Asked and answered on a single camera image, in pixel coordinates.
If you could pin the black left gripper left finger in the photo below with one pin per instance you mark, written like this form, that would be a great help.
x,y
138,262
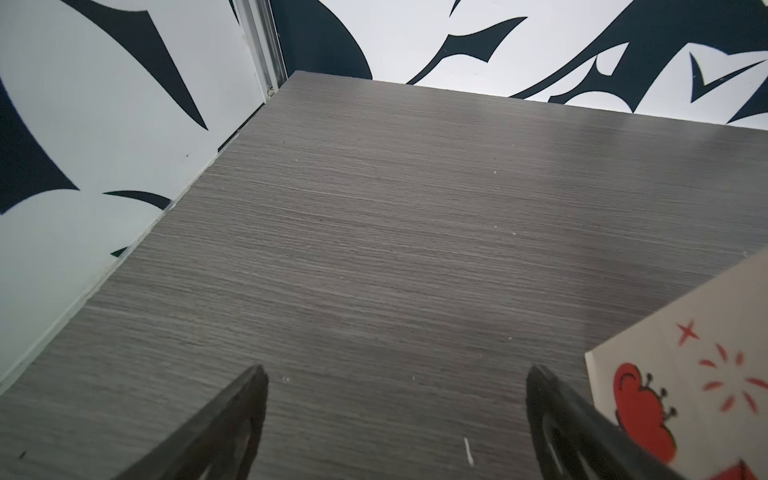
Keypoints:
x,y
220,441

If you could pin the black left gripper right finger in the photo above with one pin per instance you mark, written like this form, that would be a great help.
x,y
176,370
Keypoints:
x,y
572,440

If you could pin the white red paper bag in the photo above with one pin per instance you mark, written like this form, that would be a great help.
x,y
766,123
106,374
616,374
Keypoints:
x,y
688,383

